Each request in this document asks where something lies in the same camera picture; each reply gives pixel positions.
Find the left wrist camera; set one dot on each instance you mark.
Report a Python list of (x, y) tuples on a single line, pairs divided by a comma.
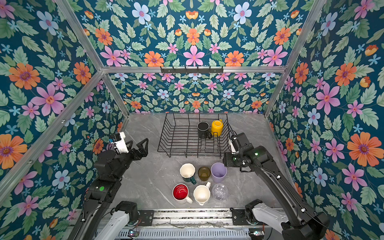
[(118, 140)]

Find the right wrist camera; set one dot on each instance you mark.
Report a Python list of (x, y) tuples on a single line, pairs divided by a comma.
[(234, 145)]

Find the red mug white outside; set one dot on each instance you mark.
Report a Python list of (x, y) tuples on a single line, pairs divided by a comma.
[(181, 194)]

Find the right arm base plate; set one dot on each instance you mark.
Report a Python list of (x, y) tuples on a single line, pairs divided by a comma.
[(239, 217)]

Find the black wire dish rack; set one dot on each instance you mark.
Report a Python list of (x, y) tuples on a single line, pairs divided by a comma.
[(181, 135)]

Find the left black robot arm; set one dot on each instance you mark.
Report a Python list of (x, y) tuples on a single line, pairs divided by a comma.
[(111, 166)]

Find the yellow mug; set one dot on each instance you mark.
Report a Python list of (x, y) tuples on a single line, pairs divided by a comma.
[(217, 128)]

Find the lilac plastic cup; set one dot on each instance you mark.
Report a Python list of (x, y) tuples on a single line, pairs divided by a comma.
[(218, 172)]

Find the black hook rail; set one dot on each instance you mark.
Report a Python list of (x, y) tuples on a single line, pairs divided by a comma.
[(191, 70)]

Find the cream mug green outside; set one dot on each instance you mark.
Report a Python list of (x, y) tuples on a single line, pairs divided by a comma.
[(187, 171)]

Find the black mug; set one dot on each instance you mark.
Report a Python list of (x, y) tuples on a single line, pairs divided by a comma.
[(204, 130)]

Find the cream white mug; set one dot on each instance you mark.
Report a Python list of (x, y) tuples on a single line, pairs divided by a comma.
[(202, 193)]

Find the white ventilation grille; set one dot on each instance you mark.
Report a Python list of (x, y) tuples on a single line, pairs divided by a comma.
[(187, 234)]

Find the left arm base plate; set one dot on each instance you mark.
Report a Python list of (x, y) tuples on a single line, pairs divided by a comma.
[(145, 219)]

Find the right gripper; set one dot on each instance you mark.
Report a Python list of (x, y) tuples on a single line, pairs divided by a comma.
[(226, 159)]

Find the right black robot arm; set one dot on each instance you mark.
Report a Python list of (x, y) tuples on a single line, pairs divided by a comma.
[(298, 220)]

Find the olive green glass cup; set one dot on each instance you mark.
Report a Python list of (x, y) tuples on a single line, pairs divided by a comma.
[(204, 174)]

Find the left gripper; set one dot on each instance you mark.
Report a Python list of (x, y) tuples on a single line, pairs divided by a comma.
[(144, 152)]

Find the clear glass cup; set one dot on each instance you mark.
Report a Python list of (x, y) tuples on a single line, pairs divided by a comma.
[(220, 192)]

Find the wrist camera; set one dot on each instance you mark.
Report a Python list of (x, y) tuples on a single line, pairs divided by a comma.
[(118, 140), (234, 145)]

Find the aluminium mounting rail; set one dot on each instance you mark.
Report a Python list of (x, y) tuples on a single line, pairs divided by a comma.
[(199, 218)]

